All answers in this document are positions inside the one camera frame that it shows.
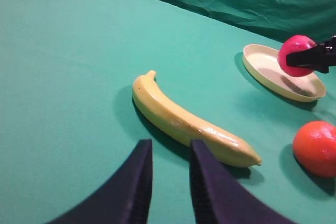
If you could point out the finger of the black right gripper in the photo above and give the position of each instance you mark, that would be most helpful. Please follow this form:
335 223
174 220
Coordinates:
318 58

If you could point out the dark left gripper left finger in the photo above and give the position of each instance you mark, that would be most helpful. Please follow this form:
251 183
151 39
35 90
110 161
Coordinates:
124 198

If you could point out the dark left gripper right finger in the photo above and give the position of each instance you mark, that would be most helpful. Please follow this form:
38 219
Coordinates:
217 197

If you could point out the red apple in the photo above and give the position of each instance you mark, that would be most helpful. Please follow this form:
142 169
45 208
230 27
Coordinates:
295 43

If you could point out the pale yellow oval plate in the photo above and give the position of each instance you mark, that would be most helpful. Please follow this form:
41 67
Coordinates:
261 62

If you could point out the yellow banana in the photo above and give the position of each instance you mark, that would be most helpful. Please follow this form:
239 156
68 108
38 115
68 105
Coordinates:
183 126

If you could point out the orange fruit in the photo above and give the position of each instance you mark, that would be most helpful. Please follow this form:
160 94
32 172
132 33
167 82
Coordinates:
314 148

